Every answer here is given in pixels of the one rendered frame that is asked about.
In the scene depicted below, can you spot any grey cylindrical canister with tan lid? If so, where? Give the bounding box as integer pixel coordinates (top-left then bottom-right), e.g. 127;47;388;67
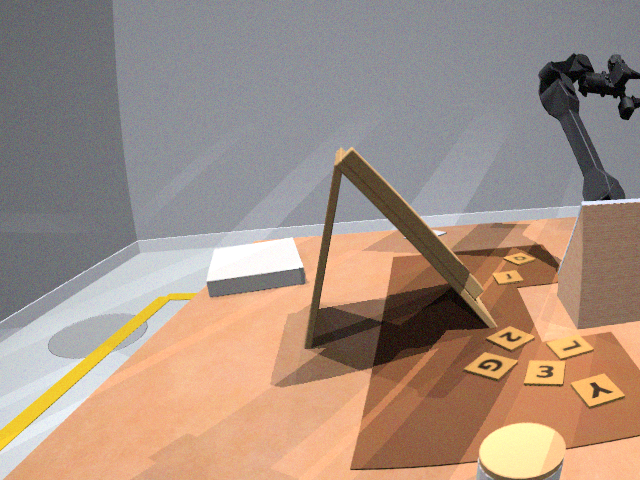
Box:
475;423;566;480

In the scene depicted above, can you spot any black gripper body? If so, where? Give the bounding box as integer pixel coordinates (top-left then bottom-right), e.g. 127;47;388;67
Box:
599;54;635;120

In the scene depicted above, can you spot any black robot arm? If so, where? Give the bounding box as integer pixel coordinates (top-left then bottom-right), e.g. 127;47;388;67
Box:
538;53;632;202

